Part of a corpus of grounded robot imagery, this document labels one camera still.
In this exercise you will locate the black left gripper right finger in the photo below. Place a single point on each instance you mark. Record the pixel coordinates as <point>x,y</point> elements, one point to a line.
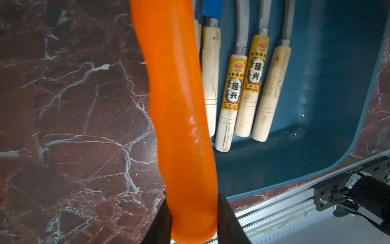
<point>229,230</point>

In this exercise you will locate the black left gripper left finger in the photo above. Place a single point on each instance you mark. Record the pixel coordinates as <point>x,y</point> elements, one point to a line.
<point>161,227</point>

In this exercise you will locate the wooden sickle yellow label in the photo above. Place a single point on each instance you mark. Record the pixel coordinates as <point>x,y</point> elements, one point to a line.
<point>234,80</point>

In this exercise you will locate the wooden handle sickle plain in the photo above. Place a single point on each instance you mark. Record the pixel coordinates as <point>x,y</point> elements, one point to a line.
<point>275,77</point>

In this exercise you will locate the wooden sickle labelled handle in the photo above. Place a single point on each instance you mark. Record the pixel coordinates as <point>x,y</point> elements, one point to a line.
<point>254,72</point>

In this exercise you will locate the blue blade wooden sickle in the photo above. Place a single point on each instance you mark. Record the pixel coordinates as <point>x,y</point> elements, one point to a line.
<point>211,59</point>

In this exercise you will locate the wooden sickle grey blade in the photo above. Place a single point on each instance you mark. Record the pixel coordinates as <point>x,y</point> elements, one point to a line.
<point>197,26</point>

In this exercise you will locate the teal plastic tray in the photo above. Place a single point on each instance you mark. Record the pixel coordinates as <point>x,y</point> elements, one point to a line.
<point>336,51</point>

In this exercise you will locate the front aluminium rail frame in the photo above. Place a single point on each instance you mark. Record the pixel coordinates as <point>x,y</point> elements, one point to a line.
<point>291,217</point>

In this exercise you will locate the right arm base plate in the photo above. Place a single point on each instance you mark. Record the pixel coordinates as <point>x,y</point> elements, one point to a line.
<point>338,187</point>

